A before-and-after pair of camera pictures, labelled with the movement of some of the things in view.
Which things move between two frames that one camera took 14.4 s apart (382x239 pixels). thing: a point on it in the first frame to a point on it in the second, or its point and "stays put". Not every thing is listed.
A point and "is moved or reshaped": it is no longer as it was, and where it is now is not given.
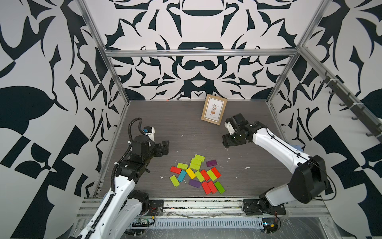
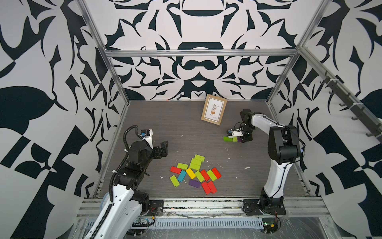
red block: x=217 y=173 stays put
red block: x=205 y=175 stays put
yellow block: x=191 y=173 stays put
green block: x=220 y=187 is moved or reshaped
